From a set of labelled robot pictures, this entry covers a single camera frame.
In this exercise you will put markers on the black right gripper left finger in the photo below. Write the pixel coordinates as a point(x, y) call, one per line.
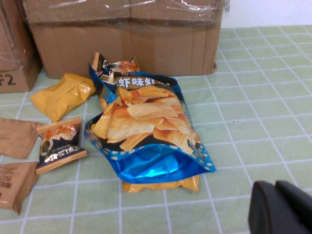
point(265, 214)

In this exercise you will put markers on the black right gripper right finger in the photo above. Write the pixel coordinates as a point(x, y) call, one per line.
point(299, 200)

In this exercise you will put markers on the orange cracker packet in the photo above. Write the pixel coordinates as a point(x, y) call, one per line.
point(158, 186)

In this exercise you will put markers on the blue shrimp chip bag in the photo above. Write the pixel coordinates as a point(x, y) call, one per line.
point(146, 117)

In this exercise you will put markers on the small black orange snack packet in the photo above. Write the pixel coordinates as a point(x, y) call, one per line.
point(61, 148)
point(124, 66)

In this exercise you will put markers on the small yellow snack packet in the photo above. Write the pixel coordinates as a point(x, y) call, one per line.
point(61, 97)

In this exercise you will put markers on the green checkered tablecloth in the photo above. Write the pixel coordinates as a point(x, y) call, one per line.
point(256, 109)

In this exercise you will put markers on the large brown cardboard box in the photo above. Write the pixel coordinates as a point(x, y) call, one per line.
point(146, 48)

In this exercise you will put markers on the brown picture biscuit packet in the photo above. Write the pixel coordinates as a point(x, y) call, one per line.
point(14, 185)

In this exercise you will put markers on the plain brown biscuit packet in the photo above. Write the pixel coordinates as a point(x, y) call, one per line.
point(17, 139)

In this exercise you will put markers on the cardboard box printed F2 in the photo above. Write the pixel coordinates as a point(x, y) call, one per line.
point(14, 73)

